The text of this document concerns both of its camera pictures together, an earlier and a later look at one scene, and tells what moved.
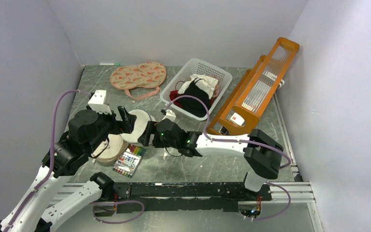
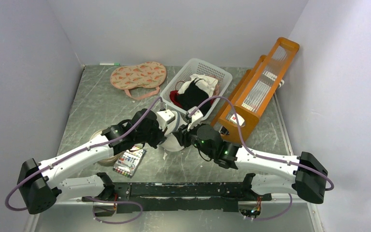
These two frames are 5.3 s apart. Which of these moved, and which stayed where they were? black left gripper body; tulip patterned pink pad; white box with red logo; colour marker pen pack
Moved: black left gripper body
Stayed: white box with red logo; tulip patterned pink pad; colour marker pen pack
